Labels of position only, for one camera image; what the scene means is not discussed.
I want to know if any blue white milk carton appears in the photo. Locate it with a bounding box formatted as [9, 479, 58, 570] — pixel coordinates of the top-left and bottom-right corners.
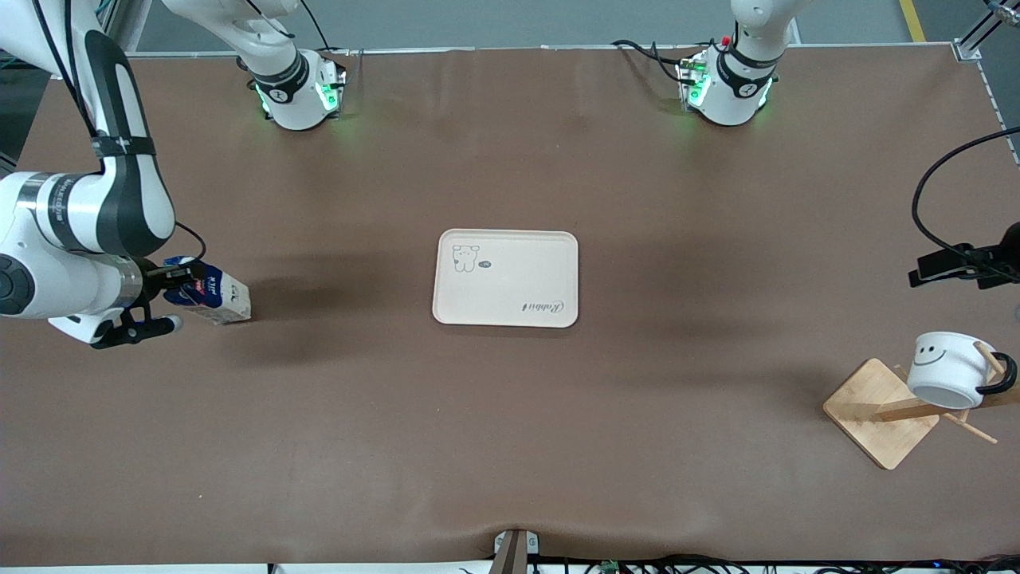
[163, 255, 253, 325]

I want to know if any white smiley cup black handle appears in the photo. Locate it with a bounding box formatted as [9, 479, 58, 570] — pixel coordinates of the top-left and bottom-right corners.
[907, 331, 1018, 411]

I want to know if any wooden cup rack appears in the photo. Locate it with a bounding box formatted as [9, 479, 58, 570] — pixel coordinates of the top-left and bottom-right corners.
[822, 341, 1020, 471]

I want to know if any cream rabbit print tray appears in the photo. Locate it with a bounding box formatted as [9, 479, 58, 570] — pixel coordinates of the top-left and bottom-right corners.
[432, 230, 579, 329]

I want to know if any brown table cover mat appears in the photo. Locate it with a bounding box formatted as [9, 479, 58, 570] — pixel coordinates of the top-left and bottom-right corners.
[0, 44, 1020, 568]

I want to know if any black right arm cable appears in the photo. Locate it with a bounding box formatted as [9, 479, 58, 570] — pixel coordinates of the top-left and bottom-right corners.
[30, 0, 208, 265]

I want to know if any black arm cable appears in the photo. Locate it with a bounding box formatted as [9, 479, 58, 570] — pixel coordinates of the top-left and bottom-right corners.
[30, 0, 208, 265]
[912, 126, 1020, 280]

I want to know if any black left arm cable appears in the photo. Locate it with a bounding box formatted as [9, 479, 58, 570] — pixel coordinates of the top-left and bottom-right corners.
[912, 126, 1020, 280]

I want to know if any black right base cable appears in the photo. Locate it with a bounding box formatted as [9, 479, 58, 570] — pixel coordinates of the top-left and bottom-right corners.
[299, 0, 351, 58]

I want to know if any black base cable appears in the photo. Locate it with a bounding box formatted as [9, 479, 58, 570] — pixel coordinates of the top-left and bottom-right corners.
[299, 0, 351, 58]
[612, 38, 694, 85]

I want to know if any black left base cable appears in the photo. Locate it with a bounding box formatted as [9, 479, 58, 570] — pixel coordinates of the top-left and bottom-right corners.
[612, 38, 694, 85]

